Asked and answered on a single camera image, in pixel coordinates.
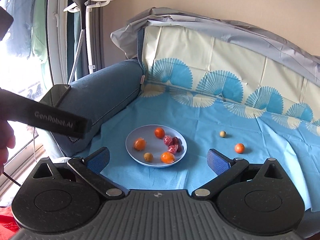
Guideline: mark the red cloth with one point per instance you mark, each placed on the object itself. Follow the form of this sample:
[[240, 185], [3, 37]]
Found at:
[[8, 226]]

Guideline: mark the orange tangerine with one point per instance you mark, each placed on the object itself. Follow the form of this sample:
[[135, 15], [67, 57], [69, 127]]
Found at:
[[159, 133], [239, 148]]

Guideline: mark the red candy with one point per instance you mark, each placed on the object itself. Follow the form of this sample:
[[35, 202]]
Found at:
[[173, 148], [167, 140]]

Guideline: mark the dark red date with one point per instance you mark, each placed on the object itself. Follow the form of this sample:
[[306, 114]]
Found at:
[[179, 148], [175, 140]]

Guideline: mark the orange tangerine near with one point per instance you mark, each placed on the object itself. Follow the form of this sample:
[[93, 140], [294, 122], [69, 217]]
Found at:
[[239, 148]]

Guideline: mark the light blue plate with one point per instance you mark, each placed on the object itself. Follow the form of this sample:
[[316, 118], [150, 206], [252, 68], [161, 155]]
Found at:
[[153, 145]]

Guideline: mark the person's left hand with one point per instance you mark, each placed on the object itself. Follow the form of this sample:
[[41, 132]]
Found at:
[[8, 140]]

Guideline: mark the wrapped orange left in plate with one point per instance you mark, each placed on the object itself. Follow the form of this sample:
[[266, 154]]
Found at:
[[139, 144]]

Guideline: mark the blue sofa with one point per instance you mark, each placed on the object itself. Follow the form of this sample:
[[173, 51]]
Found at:
[[96, 97]]

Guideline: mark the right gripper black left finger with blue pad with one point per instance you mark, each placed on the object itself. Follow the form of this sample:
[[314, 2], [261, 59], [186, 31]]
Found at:
[[89, 169]]

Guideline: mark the wrapped orange in plate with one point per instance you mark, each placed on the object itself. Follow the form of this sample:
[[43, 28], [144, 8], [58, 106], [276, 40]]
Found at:
[[167, 158], [139, 144]]

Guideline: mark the grey plastic cover sheet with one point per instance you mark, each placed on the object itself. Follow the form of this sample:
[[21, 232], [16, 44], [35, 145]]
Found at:
[[239, 33]]

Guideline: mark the black smartphone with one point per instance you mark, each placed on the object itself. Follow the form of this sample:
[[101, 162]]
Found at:
[[55, 95]]

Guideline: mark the blue patterned tablecloth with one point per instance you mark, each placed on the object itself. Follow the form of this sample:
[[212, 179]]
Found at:
[[200, 86]]

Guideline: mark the orange tangerine far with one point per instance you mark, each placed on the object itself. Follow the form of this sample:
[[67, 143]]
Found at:
[[159, 133]]

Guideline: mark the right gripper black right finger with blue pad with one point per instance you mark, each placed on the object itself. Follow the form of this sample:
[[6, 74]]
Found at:
[[228, 172]]

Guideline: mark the white garment steamer stand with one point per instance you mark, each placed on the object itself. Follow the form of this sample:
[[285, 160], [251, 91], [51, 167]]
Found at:
[[84, 7]]

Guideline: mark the tan longan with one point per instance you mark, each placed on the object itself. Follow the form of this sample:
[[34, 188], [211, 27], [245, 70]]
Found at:
[[148, 157], [222, 134]]

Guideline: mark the wrapped orange right in plate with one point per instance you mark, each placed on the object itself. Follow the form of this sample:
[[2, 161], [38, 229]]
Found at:
[[167, 158]]

